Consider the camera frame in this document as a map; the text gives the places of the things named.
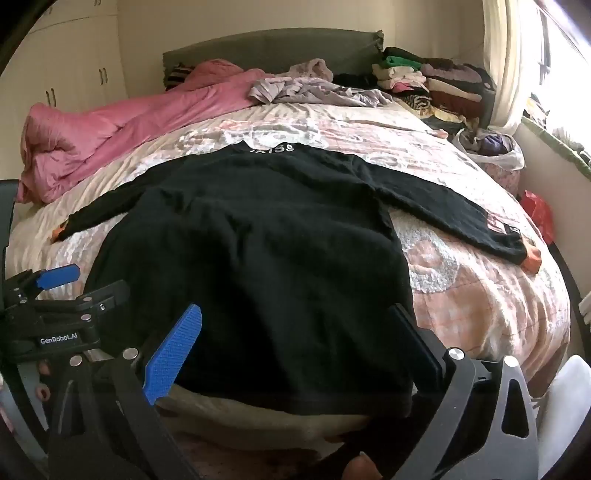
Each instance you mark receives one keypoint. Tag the pink duvet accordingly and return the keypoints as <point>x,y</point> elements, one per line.
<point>115,134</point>

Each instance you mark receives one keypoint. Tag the green windowsill cloth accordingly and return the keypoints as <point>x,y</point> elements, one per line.
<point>554,138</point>

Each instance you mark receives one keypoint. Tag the white plastic bag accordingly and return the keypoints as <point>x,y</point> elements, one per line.
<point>498,159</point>

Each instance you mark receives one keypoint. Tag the person's left hand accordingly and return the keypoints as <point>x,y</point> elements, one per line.
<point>44,391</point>

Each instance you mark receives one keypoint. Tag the pink floral bed cover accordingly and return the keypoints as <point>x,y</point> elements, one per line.
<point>461,286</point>

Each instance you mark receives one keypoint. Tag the window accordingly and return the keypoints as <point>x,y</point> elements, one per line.
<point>572,69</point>

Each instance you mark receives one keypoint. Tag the red bag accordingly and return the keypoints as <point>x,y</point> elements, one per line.
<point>538,212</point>

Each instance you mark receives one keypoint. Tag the striped pillow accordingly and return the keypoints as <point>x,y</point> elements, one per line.
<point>178,76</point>

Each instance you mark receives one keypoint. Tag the black sweater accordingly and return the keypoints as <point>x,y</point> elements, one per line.
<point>254,254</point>

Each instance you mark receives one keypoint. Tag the cream curtain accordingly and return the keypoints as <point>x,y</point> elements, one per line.
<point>512,55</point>

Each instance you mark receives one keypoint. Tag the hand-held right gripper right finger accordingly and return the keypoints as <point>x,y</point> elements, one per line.
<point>422,350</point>

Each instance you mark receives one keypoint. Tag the green headboard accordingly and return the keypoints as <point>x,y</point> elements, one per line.
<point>286,50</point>

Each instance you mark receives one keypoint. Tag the cream wardrobe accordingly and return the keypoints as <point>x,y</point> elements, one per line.
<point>74,60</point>

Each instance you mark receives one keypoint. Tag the lilac garment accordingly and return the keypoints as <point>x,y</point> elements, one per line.
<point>314,90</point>

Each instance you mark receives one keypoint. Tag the pale pink garment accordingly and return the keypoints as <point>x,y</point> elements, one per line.
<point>314,67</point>

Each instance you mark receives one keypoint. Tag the black garment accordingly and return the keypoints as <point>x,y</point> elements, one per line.
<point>353,81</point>

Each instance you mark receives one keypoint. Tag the pile of folded clothes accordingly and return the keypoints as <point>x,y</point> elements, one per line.
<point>443,87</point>

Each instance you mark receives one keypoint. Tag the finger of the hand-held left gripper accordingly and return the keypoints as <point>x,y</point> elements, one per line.
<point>106,295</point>
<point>57,277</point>

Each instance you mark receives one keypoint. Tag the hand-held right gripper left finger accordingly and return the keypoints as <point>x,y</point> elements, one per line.
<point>173,350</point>

